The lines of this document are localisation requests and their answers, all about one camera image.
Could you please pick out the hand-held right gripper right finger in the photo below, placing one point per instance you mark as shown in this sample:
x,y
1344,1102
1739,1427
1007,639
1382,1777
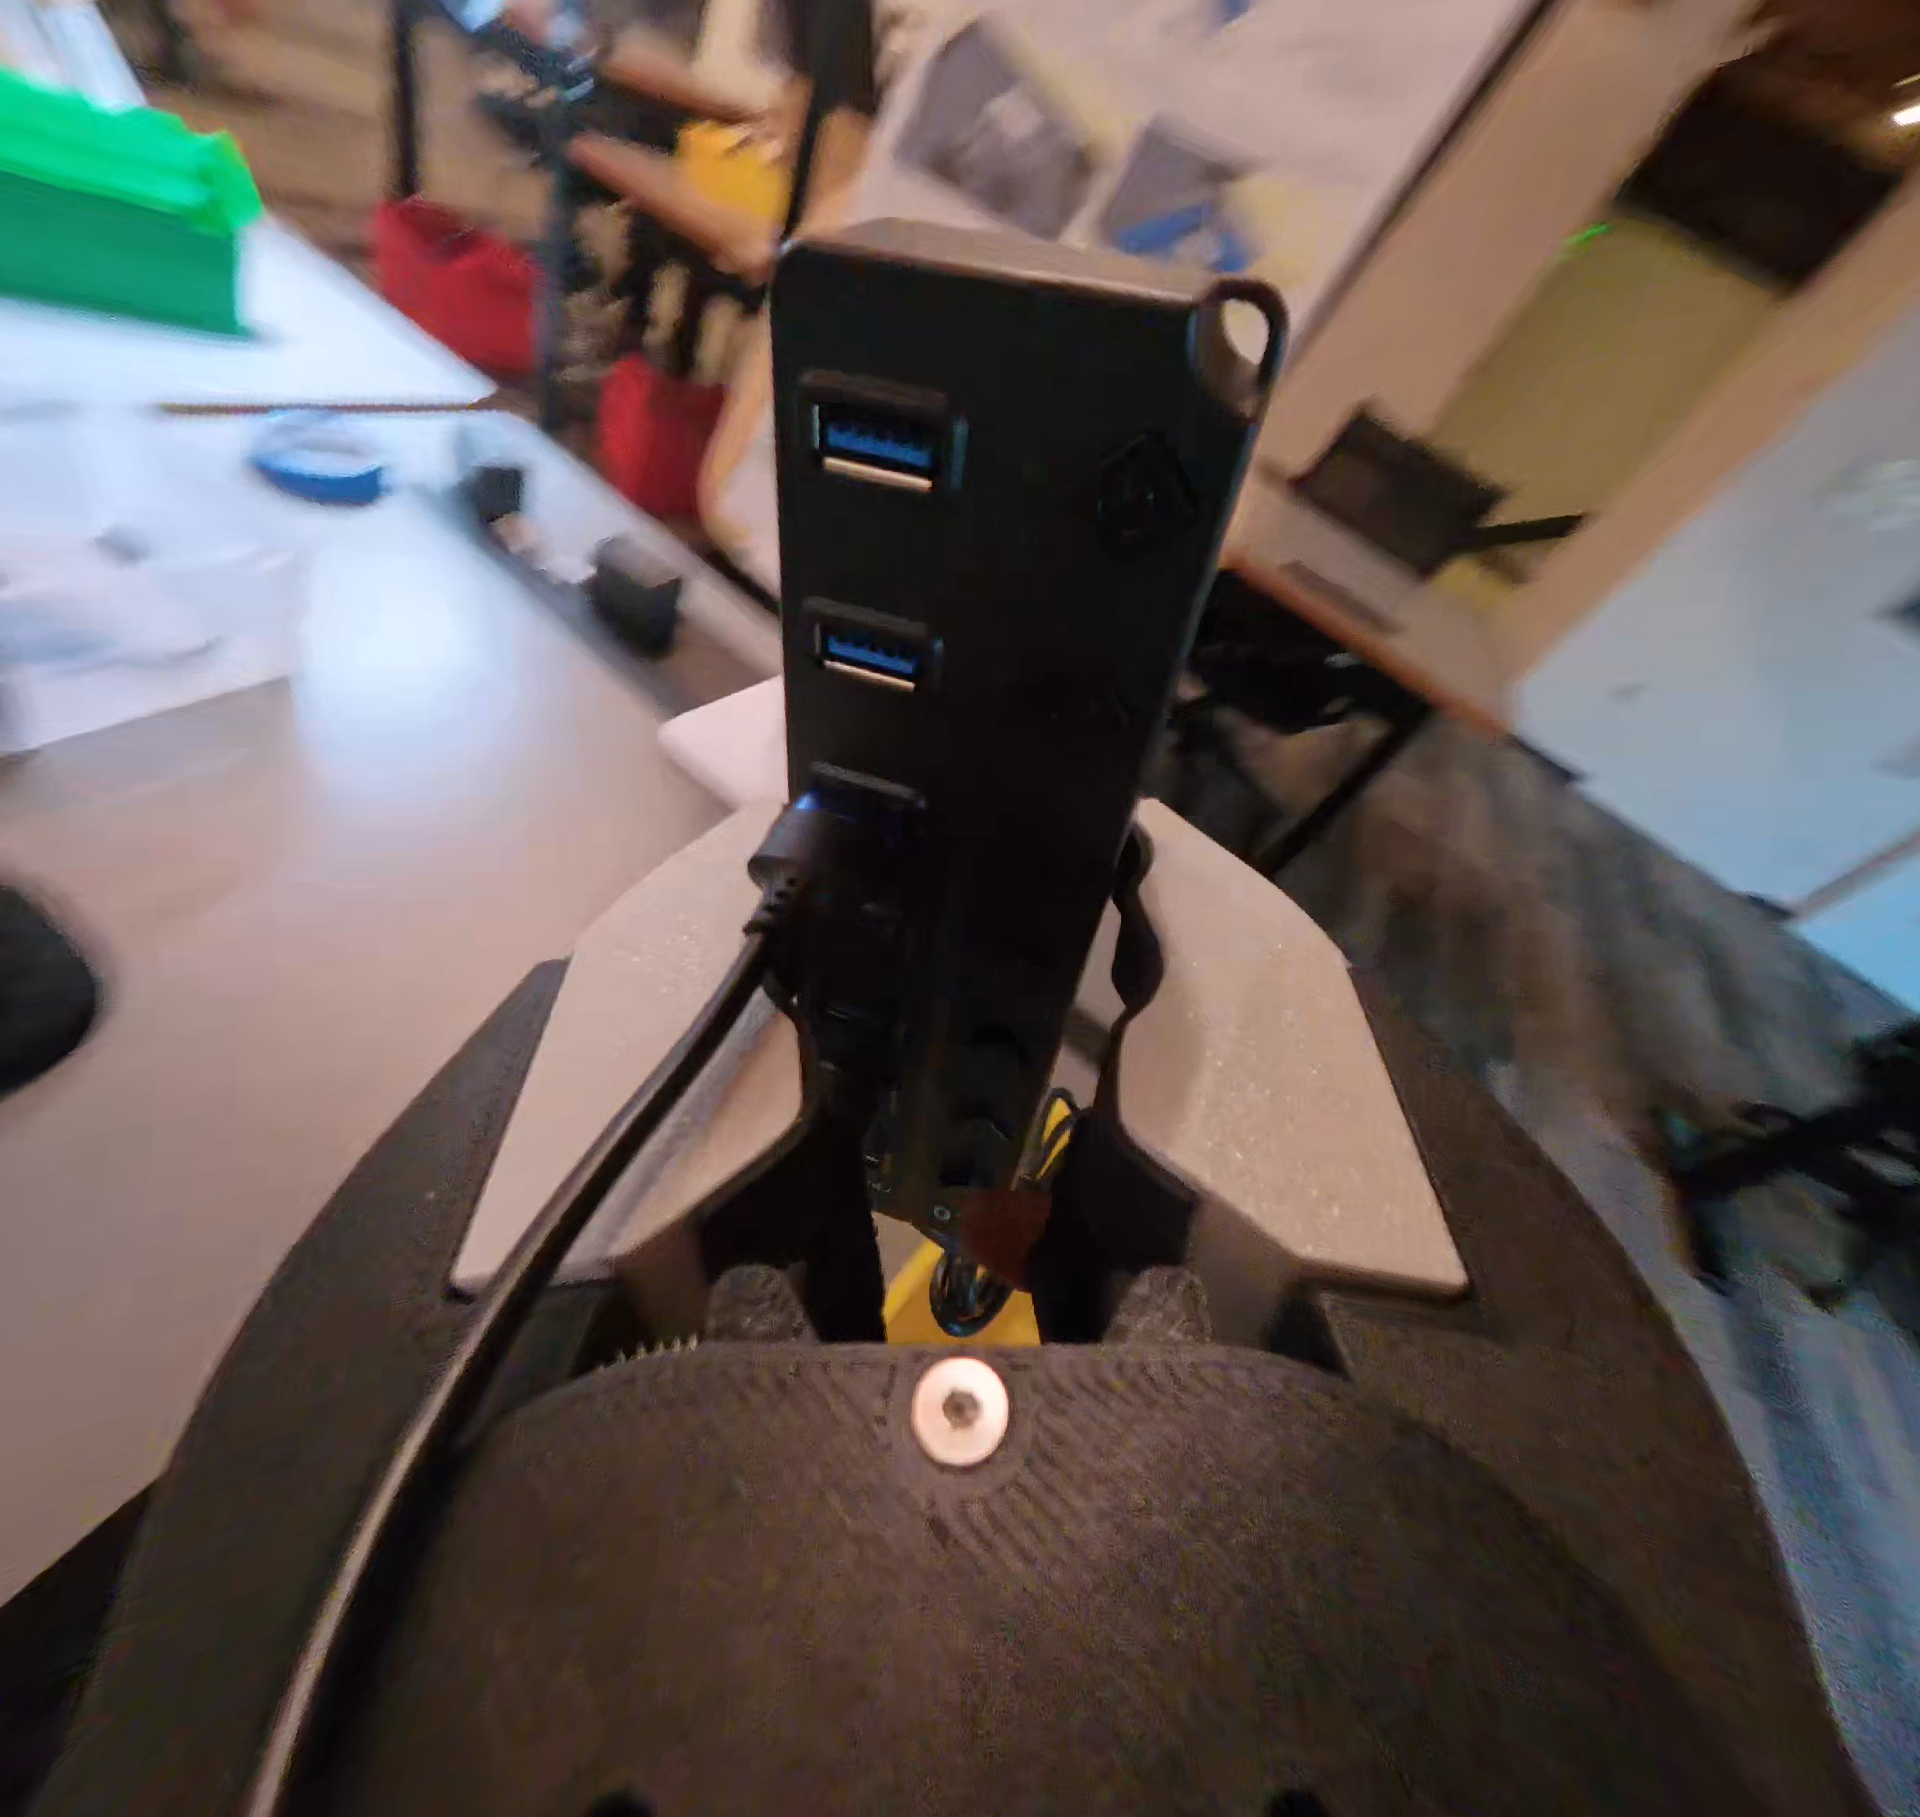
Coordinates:
x,y
1276,1083

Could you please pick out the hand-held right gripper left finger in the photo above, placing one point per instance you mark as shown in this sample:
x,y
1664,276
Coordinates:
x,y
617,993

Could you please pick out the yellow plastic bin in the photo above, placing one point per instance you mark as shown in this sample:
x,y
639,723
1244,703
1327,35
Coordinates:
x,y
911,1306

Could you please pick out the black multi-port USB hub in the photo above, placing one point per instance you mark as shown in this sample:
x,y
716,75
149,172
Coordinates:
x,y
1036,647

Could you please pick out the grey power adapter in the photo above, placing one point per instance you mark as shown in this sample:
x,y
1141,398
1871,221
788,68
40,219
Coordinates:
x,y
638,595
495,493

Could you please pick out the wooden-edged office desk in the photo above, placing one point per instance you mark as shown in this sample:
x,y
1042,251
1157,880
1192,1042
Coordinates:
x,y
1335,606

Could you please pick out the red bag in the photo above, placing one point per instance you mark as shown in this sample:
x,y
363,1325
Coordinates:
x,y
452,279
660,429

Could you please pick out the black quilted wrist rest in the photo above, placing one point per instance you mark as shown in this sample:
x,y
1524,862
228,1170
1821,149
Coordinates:
x,y
38,993

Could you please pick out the blue tape roll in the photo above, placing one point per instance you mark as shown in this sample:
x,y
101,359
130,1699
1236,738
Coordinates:
x,y
323,485

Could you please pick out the dark laptop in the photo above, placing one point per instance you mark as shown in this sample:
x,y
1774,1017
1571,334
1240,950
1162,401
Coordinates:
x,y
1395,497

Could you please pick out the green plastic bin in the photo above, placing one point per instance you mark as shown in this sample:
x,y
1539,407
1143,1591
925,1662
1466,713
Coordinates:
x,y
105,241

